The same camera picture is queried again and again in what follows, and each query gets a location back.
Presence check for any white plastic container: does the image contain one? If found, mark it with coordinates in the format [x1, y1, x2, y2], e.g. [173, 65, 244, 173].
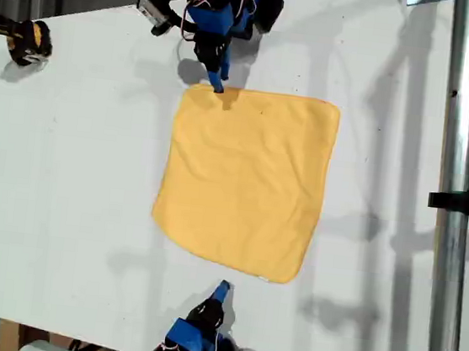
[18, 337, 75, 351]

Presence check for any steel post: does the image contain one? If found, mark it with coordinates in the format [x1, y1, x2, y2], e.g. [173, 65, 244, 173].
[413, 0, 469, 351]

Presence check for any yellow towel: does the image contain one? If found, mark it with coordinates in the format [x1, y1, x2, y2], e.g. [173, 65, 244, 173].
[145, 79, 344, 289]

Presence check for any brown cardboard box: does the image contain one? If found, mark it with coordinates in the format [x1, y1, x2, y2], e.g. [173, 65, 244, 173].
[0, 317, 115, 351]

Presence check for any black clamp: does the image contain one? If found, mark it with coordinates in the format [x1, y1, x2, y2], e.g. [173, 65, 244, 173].
[425, 174, 469, 223]

